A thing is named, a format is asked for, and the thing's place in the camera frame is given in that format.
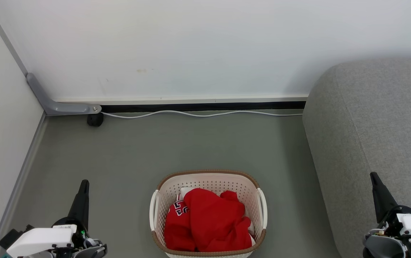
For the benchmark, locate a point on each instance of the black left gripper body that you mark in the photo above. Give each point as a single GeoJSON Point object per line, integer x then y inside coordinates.
{"type": "Point", "coordinates": [78, 234]}

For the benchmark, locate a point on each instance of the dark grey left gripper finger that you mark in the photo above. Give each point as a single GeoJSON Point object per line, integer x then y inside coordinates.
{"type": "Point", "coordinates": [80, 204]}

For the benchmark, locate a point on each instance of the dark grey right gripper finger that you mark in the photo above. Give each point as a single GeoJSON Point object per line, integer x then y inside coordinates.
{"type": "Point", "coordinates": [382, 200]}

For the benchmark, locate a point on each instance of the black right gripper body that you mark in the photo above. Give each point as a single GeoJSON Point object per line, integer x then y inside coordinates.
{"type": "Point", "coordinates": [393, 220]}

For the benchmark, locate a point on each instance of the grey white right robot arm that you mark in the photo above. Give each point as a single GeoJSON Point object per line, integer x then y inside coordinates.
{"type": "Point", "coordinates": [384, 247]}

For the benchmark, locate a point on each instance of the grey fabric sofa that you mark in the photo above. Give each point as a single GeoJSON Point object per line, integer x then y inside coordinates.
{"type": "Point", "coordinates": [370, 125]}

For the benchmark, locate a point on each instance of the black partition foot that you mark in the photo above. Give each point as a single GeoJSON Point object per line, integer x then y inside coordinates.
{"type": "Point", "coordinates": [95, 119]}

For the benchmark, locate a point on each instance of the white perforated laundry basket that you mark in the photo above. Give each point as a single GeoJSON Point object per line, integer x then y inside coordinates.
{"type": "Point", "coordinates": [212, 181]}

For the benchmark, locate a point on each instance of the plain red sweater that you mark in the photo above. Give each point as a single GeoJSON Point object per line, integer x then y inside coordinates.
{"type": "Point", "coordinates": [216, 222]}

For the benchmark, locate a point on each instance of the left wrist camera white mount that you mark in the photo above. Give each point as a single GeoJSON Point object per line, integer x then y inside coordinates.
{"type": "Point", "coordinates": [40, 240]}

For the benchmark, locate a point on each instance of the grey metal partition bracket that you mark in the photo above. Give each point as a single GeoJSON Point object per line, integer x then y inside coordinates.
{"type": "Point", "coordinates": [65, 108]}

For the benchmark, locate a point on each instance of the grey partition frame strip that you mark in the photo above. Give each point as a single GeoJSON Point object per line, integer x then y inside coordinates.
{"type": "Point", "coordinates": [4, 39]}

